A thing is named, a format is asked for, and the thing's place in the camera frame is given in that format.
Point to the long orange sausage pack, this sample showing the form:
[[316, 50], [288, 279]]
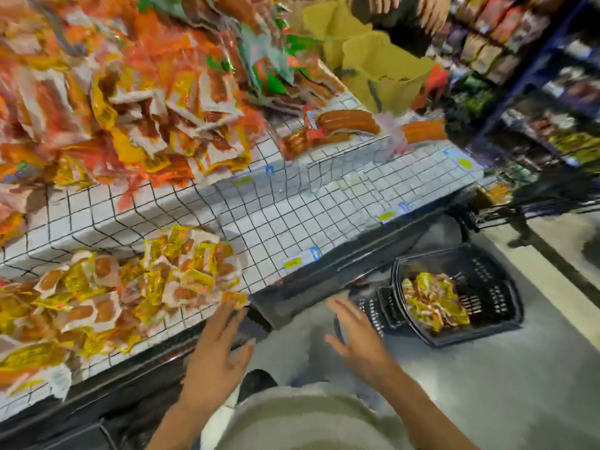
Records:
[[424, 132]]

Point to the black shopping basket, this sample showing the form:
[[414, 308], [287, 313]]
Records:
[[497, 286]]

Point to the large pile of sausage packets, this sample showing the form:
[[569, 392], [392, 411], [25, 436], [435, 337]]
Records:
[[112, 98]]

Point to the heap of yellow sausage bundles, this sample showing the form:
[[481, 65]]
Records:
[[433, 302]]

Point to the person's right forearm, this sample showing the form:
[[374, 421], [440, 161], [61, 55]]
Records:
[[427, 417]]

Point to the tiled white display table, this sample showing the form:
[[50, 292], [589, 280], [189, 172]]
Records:
[[309, 220]]

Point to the red label brown sausage pack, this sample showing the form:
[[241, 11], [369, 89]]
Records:
[[342, 122]]

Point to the person's right hand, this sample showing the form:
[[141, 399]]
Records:
[[364, 349]]

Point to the pile of sausage packets tier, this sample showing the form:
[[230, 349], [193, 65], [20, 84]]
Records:
[[253, 42]]

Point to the pile of small snack packets tier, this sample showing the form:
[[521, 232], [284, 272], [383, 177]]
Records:
[[94, 304]]

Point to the person's left hand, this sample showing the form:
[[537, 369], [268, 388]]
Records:
[[214, 365]]

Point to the yellow bin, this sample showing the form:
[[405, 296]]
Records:
[[333, 23], [384, 75]]

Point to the blue goods rack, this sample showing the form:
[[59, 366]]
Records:
[[553, 89]]

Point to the store shelving with packaged goods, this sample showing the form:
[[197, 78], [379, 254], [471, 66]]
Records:
[[497, 32]]

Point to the blue yellow price label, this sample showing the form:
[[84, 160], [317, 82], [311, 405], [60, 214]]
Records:
[[459, 160], [394, 212], [302, 257]]

